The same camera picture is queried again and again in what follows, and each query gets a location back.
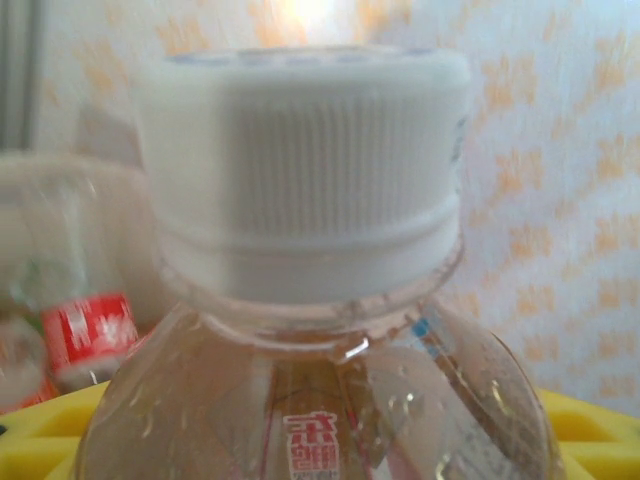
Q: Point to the red yellow label bottle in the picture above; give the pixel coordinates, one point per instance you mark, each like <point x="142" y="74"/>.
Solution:
<point x="310" y="175"/>

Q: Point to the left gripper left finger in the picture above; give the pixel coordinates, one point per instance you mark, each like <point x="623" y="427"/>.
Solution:
<point x="35" y="445"/>

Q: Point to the aluminium frame post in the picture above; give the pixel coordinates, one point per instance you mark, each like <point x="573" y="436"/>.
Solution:
<point x="20" y="75"/>

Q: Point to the orange cap plastic bottle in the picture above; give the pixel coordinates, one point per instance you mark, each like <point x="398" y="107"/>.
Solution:
<point x="35" y="392"/>

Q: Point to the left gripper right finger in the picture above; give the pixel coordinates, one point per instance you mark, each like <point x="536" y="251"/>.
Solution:
<point x="600" y="445"/>

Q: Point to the red label cola bottle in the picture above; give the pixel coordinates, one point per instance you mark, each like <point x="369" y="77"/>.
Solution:
<point x="87" y="330"/>

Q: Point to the white bin with pink liner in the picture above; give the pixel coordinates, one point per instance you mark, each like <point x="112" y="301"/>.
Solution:
<point x="107" y="135"/>

